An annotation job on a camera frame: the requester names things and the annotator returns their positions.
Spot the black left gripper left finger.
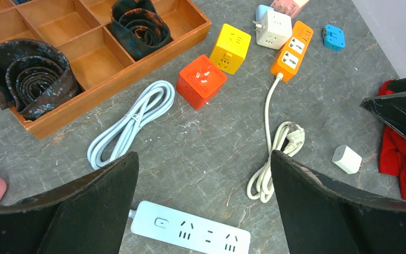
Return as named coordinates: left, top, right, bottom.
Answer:
left=0, top=152, right=140, bottom=253

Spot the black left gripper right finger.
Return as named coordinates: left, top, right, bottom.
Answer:
left=270, top=150, right=406, bottom=253

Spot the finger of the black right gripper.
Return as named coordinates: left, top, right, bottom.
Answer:
left=360, top=78, right=406, bottom=139

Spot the white usb charger block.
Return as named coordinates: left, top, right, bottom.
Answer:
left=332, top=144, right=362, bottom=174

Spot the light blue power strip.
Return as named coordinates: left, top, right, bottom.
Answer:
left=128, top=201, right=251, bottom=254

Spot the red cube socket adapter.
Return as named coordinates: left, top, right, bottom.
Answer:
left=176, top=55, right=227, bottom=110

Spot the blue square plug adapter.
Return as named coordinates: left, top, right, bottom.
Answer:
left=322, top=24, right=346, bottom=51

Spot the red cloth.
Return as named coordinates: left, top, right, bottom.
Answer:
left=378, top=79, right=406, bottom=202

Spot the orange power strip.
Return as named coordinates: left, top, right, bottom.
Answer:
left=270, top=21, right=313, bottom=82

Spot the rolled dark floral tie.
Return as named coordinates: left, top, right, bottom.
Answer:
left=0, top=39, right=82, bottom=121

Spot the pink cube socket adapter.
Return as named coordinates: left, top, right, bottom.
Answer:
left=270, top=0, right=309, bottom=19

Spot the white cube socket adapter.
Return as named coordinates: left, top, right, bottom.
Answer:
left=253, top=10, right=292, bottom=50

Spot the light blue cube adapter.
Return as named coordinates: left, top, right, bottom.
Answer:
left=255, top=4, right=274, bottom=22

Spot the wooden compartment tray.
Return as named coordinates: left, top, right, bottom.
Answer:
left=0, top=1, right=211, bottom=139

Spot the yellow cube socket adapter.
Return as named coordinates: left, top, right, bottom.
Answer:
left=209, top=23, right=251, bottom=75

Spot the rolled dark orange-patterned tie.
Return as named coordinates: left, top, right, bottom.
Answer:
left=110, top=0, right=172, bottom=61

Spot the light blue coiled cable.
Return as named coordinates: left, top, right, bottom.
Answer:
left=86, top=80, right=176, bottom=171

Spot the white power strip cable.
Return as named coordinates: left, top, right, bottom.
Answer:
left=246, top=72, right=306, bottom=204

